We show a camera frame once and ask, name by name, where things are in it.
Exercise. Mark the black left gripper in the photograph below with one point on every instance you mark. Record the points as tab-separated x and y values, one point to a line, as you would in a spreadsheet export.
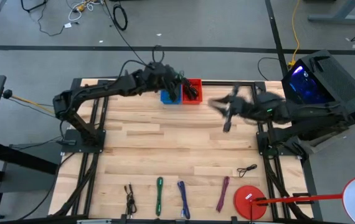
160	74

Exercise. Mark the red plastic basket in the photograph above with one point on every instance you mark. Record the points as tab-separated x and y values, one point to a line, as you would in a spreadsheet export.
193	101

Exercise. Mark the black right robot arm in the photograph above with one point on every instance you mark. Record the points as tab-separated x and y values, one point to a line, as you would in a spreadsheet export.
305	115

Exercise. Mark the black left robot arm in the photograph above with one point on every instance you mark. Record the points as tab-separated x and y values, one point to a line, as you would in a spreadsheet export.
102	90

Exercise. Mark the black computer tower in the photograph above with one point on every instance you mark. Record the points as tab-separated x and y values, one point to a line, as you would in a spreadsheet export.
336	77

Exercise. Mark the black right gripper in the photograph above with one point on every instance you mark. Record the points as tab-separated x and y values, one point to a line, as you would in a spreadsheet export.
241	107

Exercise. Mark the blue plastic basket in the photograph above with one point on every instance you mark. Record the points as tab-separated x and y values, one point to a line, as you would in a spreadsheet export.
165	99

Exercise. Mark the black aluminium table frame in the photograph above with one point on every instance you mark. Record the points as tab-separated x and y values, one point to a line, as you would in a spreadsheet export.
221	82

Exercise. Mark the grey computer stand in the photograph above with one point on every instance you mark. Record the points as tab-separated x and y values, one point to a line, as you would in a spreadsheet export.
327	141

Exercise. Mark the yellow rod with black knob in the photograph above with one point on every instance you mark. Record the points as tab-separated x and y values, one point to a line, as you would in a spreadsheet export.
7	94

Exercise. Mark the red desk lamp white shade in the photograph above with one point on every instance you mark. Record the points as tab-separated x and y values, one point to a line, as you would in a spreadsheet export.
249	202

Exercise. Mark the grey desk foot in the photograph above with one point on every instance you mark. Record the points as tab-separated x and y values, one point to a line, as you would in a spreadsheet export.
336	18

